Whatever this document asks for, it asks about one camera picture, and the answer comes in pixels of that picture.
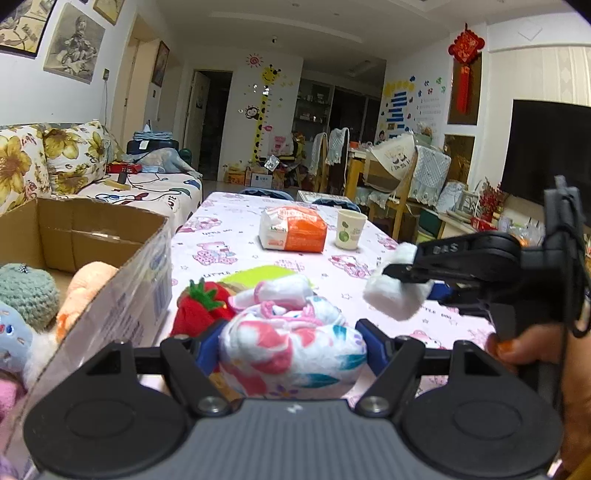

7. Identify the lime green sponge cloth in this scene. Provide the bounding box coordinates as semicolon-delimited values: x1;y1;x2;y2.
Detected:
219;265;294;289

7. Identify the pink floral cloth bundle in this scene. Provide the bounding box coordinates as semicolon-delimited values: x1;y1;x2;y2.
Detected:
218;274;368;400

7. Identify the giraffe height wall sticker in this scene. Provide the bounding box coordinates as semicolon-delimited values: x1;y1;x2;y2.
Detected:
238;53;301;164

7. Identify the right hand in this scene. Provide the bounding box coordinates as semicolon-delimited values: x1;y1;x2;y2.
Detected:
484;322;591;471

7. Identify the orange white tissue pack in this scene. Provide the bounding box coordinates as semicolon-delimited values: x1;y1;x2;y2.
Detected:
259;205;328;253

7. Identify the teal knitted soft toy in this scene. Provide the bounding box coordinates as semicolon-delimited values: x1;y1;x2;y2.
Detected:
0;263;60;331

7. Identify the framed sketch picture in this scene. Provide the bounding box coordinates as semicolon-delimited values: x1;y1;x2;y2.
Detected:
43;3;105;84

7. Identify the white fluffy soft piece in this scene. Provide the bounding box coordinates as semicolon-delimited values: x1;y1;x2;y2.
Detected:
363;243;435;321

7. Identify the black framed drawing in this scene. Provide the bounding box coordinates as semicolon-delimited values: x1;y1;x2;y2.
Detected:
0;0;56;58

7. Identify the cartoon print sofa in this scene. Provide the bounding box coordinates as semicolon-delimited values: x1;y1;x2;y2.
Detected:
78;172;204;235

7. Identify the black television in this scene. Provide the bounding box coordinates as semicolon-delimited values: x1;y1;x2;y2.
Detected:
501;100;591;217

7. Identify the wooden dining chair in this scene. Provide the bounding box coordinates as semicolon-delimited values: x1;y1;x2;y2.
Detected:
363;133;452;240

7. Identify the cardboard box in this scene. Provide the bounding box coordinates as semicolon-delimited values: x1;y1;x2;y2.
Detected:
1;197;171;469

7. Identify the white paper cup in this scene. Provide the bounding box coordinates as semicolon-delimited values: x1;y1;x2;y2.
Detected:
335;209;368;250

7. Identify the yellow floral cushion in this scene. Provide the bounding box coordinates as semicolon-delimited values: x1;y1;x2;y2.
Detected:
0;125;51;214
43;120;109;195

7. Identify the pink cartoon tablecloth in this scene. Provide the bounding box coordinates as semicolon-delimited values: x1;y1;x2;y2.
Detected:
171;192;493;349

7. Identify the red chinese knot decoration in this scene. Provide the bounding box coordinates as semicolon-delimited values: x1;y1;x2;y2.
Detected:
448;24;486;114

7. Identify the red strawberry plush toy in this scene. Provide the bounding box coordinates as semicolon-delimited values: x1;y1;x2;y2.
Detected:
170;278;235;337

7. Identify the orange plush toy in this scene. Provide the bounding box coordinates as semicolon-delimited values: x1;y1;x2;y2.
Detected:
55;261;118;343

